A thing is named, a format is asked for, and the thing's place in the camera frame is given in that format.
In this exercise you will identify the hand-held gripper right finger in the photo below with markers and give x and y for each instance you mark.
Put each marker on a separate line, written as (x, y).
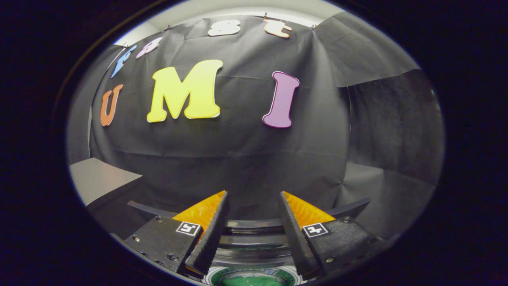
(298, 242)

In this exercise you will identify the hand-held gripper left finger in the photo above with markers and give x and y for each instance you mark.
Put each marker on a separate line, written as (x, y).
(210, 242)

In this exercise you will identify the dark washing machine lid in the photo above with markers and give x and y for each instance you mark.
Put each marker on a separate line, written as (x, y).
(254, 240)

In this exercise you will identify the green polo shirt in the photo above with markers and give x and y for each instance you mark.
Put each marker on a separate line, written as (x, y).
(254, 281)

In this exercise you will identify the black backdrop cloth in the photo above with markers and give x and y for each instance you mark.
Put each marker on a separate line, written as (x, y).
(246, 159)

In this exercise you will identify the grey cabinet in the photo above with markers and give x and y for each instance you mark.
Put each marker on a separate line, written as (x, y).
(99, 176)

